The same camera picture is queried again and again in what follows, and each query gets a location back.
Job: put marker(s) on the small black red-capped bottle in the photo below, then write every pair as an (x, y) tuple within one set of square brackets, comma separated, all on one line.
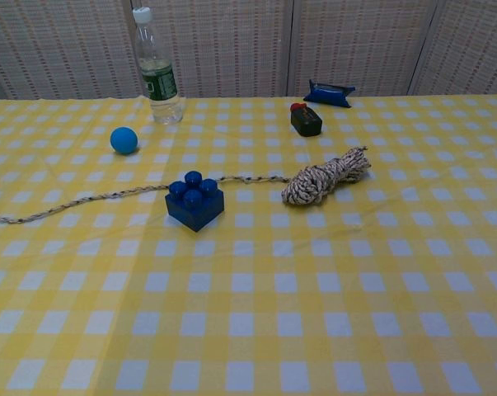
[(308, 123)]

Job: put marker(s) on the clear green-label water bottle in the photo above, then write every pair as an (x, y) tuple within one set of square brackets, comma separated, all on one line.
[(161, 86)]

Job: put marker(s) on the blue snack packet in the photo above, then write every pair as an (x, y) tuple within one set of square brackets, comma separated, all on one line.
[(328, 95)]

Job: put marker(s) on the blue four-stud building block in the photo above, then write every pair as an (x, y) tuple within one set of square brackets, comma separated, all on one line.
[(194, 210)]

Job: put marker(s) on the woven bamboo folding screen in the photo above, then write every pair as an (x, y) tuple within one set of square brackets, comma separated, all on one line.
[(231, 49)]

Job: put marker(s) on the blue rubber ball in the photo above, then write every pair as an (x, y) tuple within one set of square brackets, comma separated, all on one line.
[(123, 140)]

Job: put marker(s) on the yellow white checkered tablecloth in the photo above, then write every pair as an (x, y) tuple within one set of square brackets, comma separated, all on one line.
[(273, 288)]

